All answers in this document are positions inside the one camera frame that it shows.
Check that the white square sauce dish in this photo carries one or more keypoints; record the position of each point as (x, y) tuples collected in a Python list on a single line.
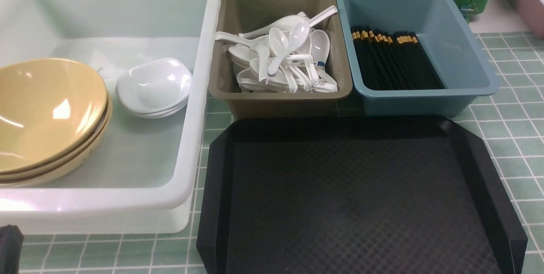
[(154, 86)]

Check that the yellow noodle bowl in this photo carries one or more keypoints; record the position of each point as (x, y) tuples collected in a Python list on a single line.
[(47, 107)]

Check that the white ceramic soup spoon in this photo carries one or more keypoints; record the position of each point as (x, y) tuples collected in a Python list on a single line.
[(283, 46)]

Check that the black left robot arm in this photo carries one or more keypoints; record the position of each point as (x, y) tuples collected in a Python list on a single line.
[(11, 240)]

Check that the lower stacked yellow bowl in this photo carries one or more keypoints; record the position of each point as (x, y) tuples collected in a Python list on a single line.
[(80, 163)]

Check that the pile of white spoons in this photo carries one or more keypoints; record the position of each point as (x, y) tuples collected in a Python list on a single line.
[(302, 71)]

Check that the brown plastic spoon bin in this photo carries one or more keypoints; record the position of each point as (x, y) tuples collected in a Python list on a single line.
[(242, 16)]

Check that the white sauce dish in tub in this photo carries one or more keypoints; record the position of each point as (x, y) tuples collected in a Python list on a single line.
[(158, 115)]

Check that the bundle of black chopsticks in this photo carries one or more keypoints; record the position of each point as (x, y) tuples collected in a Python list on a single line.
[(393, 61)]

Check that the blue plastic chopstick bin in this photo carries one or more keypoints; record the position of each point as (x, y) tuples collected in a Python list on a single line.
[(460, 62)]

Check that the black plastic serving tray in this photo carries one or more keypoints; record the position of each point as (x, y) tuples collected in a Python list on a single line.
[(356, 195)]

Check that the large white plastic tub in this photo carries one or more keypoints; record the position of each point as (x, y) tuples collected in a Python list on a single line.
[(140, 178)]

